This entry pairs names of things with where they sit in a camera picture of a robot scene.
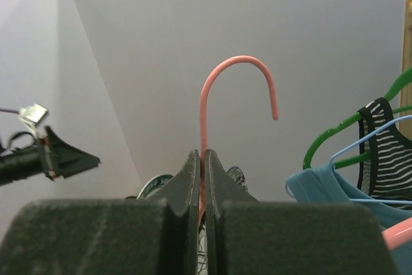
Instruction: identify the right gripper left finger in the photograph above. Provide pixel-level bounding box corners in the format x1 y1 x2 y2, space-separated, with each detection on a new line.
1 150 200 274

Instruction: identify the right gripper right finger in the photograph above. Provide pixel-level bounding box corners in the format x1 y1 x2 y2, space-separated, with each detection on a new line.
204 149 398 274

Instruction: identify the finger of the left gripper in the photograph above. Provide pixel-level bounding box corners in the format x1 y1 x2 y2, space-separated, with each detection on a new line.
45 126 100 178

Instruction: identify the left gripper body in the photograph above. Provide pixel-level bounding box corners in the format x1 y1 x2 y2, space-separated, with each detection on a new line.
35 137 57 181

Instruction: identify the teal tank top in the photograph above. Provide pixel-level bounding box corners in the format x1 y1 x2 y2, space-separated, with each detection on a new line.
285 162 412 275

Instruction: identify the thick pink hanger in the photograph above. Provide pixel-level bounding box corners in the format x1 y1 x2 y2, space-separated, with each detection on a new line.
382 218 412 250

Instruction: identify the blue wire hanger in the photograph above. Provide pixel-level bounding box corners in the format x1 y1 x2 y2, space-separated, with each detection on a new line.
285 115 412 210

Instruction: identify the thin pink wire hanger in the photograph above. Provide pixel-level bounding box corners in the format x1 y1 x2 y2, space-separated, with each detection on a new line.
198 55 279 224

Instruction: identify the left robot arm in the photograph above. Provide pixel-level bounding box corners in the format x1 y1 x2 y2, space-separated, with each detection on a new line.
1 126 101 185

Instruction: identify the striped tank top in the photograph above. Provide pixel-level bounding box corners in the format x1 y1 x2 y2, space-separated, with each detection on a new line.
357 97 411 202

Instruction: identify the green hanger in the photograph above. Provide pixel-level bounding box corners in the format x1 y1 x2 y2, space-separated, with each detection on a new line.
303 68 412 169

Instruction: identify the grey patterned plate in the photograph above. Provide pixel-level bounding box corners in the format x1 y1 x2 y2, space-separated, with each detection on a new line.
130 166 248 200

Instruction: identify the wooden clothes rack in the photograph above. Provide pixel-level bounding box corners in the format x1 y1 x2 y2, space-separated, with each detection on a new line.
398 0 411 138

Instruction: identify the black wire dish rack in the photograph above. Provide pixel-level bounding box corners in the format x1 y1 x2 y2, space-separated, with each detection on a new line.
197 216 208 275

